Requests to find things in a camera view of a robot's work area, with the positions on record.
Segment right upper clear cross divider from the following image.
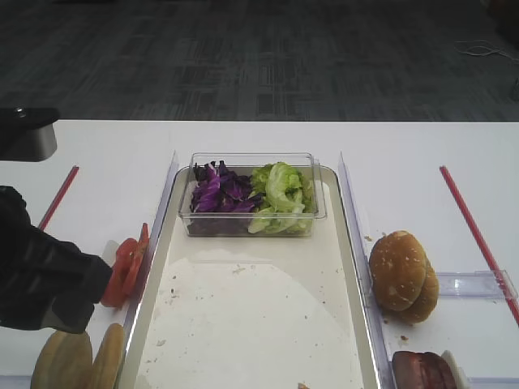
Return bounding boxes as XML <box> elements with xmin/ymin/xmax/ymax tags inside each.
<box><xmin>436</xmin><ymin>270</ymin><xmax>518</xmax><ymax>300</ymax></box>

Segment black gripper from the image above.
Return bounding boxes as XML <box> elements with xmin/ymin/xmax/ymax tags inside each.
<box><xmin>1</xmin><ymin>186</ymin><xmax>112</xmax><ymax>334</ymax></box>

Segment green lettuce leaves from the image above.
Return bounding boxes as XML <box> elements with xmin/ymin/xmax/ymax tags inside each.
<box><xmin>248</xmin><ymin>162</ymin><xmax>314</xmax><ymax>236</ymax></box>

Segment bun half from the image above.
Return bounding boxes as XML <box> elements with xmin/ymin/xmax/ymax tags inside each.
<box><xmin>87</xmin><ymin>323</ymin><xmax>124</xmax><ymax>389</ymax></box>
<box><xmin>30</xmin><ymin>331</ymin><xmax>92</xmax><ymax>389</ymax></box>

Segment rear meat patty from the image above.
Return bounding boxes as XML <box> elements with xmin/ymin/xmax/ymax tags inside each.
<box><xmin>421</xmin><ymin>352</ymin><xmax>457</xmax><ymax>389</ymax></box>

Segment white cable on floor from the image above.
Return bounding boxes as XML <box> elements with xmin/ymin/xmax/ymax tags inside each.
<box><xmin>453</xmin><ymin>39</ymin><xmax>519</xmax><ymax>65</ymax></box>

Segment left red tape strip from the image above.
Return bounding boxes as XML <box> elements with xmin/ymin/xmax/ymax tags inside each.
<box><xmin>38</xmin><ymin>165</ymin><xmax>79</xmax><ymax>230</ymax></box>

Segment red tape strip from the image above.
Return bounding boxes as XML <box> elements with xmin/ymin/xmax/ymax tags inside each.
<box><xmin>439</xmin><ymin>165</ymin><xmax>518</xmax><ymax>323</ymax></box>
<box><xmin>38</xmin><ymin>165</ymin><xmax>79</xmax><ymax>230</ymax></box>

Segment rear sesame bun top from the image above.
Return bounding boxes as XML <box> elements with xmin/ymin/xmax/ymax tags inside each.
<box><xmin>401</xmin><ymin>262</ymin><xmax>440</xmax><ymax>324</ymax></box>

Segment white stopper by patties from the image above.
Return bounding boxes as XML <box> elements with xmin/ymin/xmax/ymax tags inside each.
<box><xmin>441</xmin><ymin>350</ymin><xmax>470</xmax><ymax>389</ymax></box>

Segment right red tape strip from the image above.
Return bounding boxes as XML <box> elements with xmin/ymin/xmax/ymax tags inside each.
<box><xmin>439</xmin><ymin>165</ymin><xmax>518</xmax><ymax>323</ymax></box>

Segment white metal tray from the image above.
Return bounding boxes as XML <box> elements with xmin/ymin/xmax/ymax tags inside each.
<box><xmin>119</xmin><ymin>168</ymin><xmax>377</xmax><ymax>388</ymax></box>

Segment right long clear divider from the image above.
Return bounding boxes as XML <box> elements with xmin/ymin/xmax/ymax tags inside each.
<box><xmin>338</xmin><ymin>152</ymin><xmax>396</xmax><ymax>388</ymax></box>

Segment front tomato slice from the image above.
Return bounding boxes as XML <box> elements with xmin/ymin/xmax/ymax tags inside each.
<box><xmin>101</xmin><ymin>265</ymin><xmax>127</xmax><ymax>309</ymax></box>

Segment white stopper by tomatoes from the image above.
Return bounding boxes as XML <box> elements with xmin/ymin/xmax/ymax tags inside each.
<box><xmin>101</xmin><ymin>240</ymin><xmax>119</xmax><ymax>267</ymax></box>

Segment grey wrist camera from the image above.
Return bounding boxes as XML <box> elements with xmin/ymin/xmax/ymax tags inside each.
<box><xmin>1</xmin><ymin>107</ymin><xmax>60</xmax><ymax>162</ymax></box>

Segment purple cabbage leaves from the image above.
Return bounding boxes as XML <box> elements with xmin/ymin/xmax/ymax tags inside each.
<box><xmin>188</xmin><ymin>161</ymin><xmax>262</xmax><ymax>237</ymax></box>

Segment rear tomato slice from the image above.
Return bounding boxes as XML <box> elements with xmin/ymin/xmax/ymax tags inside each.
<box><xmin>139</xmin><ymin>223</ymin><xmax>149</xmax><ymax>257</ymax></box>

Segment clear plastic container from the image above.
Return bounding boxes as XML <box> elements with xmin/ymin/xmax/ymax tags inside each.
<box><xmin>178</xmin><ymin>152</ymin><xmax>327</xmax><ymax>237</ymax></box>

